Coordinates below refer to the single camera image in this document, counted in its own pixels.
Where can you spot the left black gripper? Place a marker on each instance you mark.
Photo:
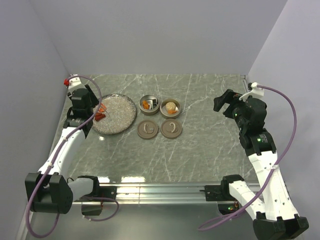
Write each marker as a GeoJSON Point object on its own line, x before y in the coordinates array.
{"type": "Point", "coordinates": [94, 100]}

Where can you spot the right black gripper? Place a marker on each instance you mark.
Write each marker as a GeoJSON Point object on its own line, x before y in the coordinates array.
{"type": "Point", "coordinates": [228, 96]}

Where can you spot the beige steamed bun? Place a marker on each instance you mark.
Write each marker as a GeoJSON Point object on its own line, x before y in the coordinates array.
{"type": "Point", "coordinates": [170, 106]}

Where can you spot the orange fried piece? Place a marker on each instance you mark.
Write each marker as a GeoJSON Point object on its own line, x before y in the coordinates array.
{"type": "Point", "coordinates": [171, 112]}
{"type": "Point", "coordinates": [145, 105]}

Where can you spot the red-centre sushi roll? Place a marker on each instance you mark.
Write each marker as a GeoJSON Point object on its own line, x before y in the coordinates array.
{"type": "Point", "coordinates": [150, 104]}

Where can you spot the white-topped sushi piece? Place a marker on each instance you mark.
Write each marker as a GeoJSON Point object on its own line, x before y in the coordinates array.
{"type": "Point", "coordinates": [154, 102]}

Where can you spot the orange shrimp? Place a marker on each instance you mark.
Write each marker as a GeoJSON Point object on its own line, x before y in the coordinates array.
{"type": "Point", "coordinates": [102, 108]}

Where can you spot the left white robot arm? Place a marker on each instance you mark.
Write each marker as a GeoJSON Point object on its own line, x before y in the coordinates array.
{"type": "Point", "coordinates": [48, 190]}

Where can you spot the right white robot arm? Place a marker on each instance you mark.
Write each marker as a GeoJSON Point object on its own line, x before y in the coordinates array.
{"type": "Point", "coordinates": [273, 214]}

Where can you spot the silver glitter plate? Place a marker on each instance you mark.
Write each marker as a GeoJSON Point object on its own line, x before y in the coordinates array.
{"type": "Point", "coordinates": [122, 113]}

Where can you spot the right brown round lid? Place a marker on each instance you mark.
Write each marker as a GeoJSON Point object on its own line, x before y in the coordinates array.
{"type": "Point", "coordinates": [171, 129]}

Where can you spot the brown round lid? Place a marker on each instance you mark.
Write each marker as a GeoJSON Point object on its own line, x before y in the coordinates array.
{"type": "Point", "coordinates": [147, 129]}
{"type": "Point", "coordinates": [171, 129]}

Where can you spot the right round metal container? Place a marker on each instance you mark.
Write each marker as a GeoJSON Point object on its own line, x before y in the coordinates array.
{"type": "Point", "coordinates": [164, 111]}

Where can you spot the round metal container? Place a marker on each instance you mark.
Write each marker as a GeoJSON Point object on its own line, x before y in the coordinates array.
{"type": "Point", "coordinates": [149, 112]}
{"type": "Point", "coordinates": [164, 111]}

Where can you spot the left round metal container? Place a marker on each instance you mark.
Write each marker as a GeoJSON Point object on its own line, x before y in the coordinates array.
{"type": "Point", "coordinates": [149, 112]}

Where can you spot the left brown round lid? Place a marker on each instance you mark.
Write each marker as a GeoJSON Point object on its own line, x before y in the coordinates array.
{"type": "Point", "coordinates": [147, 129]}

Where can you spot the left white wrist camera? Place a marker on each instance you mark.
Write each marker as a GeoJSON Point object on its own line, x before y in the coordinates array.
{"type": "Point", "coordinates": [73, 84]}

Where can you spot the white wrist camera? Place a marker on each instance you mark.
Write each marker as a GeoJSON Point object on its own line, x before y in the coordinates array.
{"type": "Point", "coordinates": [73, 84]}
{"type": "Point", "coordinates": [253, 91]}

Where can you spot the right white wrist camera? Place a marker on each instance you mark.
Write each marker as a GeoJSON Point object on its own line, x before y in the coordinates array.
{"type": "Point", "coordinates": [253, 91]}

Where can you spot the aluminium mounting rail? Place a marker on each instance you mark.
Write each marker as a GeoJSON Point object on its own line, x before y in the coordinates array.
{"type": "Point", "coordinates": [165, 193]}

